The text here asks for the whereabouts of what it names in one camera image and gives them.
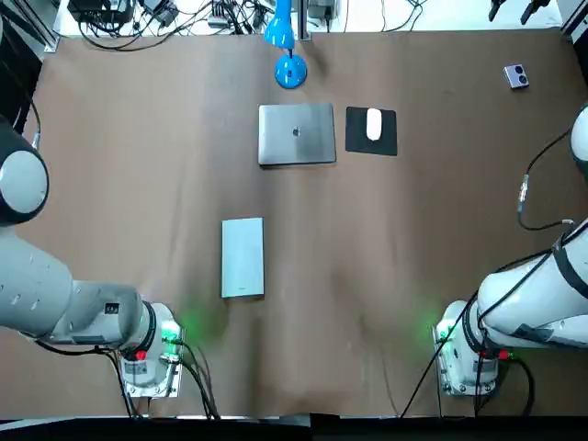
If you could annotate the silver laptop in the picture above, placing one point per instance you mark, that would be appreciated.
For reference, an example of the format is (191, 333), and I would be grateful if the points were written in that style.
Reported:
(285, 138)

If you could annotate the white computer mouse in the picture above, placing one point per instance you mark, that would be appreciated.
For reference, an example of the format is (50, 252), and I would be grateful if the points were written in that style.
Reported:
(374, 124)

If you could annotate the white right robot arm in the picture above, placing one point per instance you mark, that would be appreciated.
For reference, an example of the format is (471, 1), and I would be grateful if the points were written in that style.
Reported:
(528, 294)

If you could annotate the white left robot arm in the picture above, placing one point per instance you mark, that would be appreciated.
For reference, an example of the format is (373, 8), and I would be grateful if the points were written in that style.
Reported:
(37, 285)

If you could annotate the black mouse pad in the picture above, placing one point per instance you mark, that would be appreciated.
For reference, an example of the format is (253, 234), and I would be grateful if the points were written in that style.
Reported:
(356, 138)

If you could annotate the blue desk lamp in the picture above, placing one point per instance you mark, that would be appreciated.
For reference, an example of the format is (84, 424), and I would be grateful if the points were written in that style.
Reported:
(290, 73)

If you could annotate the finned power supply brick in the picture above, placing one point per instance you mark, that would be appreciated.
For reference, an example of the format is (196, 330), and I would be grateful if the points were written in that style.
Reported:
(319, 9)

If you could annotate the black usb hub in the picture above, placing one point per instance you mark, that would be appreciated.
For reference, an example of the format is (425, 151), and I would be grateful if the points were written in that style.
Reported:
(164, 11)

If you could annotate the small purple box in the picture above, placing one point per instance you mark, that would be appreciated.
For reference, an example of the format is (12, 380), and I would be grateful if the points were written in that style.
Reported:
(517, 76)

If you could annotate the aluminium frame post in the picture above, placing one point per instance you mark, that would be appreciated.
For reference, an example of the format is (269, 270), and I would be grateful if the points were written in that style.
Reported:
(576, 20)
(51, 27)
(303, 20)

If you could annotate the black network switch box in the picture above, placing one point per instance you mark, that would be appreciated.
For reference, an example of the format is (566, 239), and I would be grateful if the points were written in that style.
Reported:
(98, 10)

